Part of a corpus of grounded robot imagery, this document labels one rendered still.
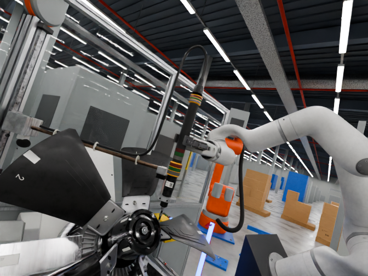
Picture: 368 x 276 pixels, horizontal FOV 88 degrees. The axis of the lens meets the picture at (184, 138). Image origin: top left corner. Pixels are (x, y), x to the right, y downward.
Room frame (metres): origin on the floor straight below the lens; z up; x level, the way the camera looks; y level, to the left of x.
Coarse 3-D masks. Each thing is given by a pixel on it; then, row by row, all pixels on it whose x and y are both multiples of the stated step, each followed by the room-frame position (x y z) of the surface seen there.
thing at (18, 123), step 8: (8, 112) 0.72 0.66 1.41; (16, 112) 0.75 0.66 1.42; (8, 120) 0.72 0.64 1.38; (16, 120) 0.71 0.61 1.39; (24, 120) 0.71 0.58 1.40; (32, 120) 0.73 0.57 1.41; (40, 120) 0.76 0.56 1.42; (8, 128) 0.72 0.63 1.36; (16, 128) 0.71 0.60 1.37; (24, 128) 0.71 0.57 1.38
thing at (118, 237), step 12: (132, 216) 0.53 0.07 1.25; (144, 216) 0.57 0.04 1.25; (120, 228) 0.53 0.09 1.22; (132, 228) 0.53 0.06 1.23; (156, 228) 0.58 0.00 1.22; (108, 240) 0.57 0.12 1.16; (120, 240) 0.52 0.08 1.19; (132, 240) 0.50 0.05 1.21; (144, 240) 0.53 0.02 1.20; (156, 240) 0.56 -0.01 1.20; (120, 252) 0.53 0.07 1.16; (132, 252) 0.51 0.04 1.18; (144, 252) 0.51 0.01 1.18; (120, 264) 0.57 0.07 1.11
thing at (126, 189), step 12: (132, 156) 0.78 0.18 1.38; (144, 156) 0.79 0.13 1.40; (156, 156) 0.80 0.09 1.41; (168, 156) 0.83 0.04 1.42; (132, 168) 0.74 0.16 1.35; (144, 168) 0.74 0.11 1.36; (132, 180) 0.70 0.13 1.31; (144, 180) 0.70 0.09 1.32; (156, 180) 0.71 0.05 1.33; (132, 192) 0.67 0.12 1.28; (144, 192) 0.66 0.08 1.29
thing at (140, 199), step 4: (128, 196) 0.66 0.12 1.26; (132, 196) 0.66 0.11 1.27; (136, 196) 0.66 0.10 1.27; (140, 196) 0.66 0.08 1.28; (144, 196) 0.66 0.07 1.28; (148, 196) 0.66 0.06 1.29; (124, 200) 0.65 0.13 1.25; (128, 200) 0.65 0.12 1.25; (132, 200) 0.65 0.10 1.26; (136, 200) 0.65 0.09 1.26; (140, 200) 0.65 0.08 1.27; (144, 200) 0.65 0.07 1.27; (148, 200) 0.64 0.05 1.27; (124, 204) 0.64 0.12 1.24; (132, 204) 0.64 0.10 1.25; (136, 204) 0.64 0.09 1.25; (140, 204) 0.64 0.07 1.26; (144, 204) 0.64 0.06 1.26; (148, 204) 0.63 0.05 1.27; (124, 208) 0.63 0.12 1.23; (128, 208) 0.63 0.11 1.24; (132, 208) 0.63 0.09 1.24; (136, 208) 0.63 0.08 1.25; (140, 208) 0.63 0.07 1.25; (144, 208) 0.63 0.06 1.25; (128, 212) 0.62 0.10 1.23
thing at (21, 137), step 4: (16, 136) 0.74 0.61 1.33; (20, 136) 0.73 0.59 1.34; (24, 136) 0.73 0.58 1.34; (28, 136) 0.75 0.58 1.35; (16, 140) 0.73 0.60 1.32; (20, 140) 0.73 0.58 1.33; (24, 140) 0.73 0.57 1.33; (28, 140) 0.75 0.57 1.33; (16, 144) 0.73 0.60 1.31; (20, 144) 0.72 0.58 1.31; (24, 144) 0.73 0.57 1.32; (28, 144) 0.74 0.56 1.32
